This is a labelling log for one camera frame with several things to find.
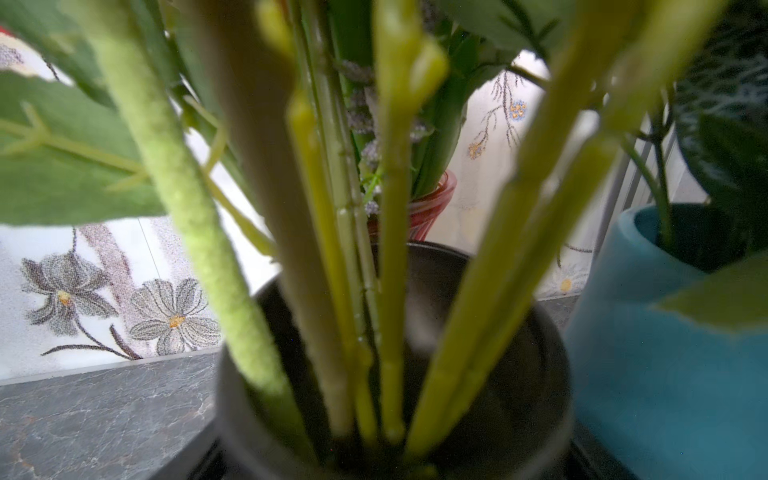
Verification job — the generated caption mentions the black vase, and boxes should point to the black vase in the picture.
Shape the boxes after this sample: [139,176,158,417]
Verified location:
[214,280,574,479]

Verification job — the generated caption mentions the yellow poppy flower stem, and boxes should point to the yellow poppy flower stem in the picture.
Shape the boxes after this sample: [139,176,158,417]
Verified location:
[60,1,316,461]

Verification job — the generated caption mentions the dark glass vase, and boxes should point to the dark glass vase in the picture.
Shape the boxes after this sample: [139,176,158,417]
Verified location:
[365,169,458,242]

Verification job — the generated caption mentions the teal vase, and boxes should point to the teal vase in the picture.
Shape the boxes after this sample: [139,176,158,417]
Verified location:
[564,203,767,479]

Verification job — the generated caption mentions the red rose bouquet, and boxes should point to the red rose bouquet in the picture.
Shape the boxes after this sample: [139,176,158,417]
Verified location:
[0,0,577,448]

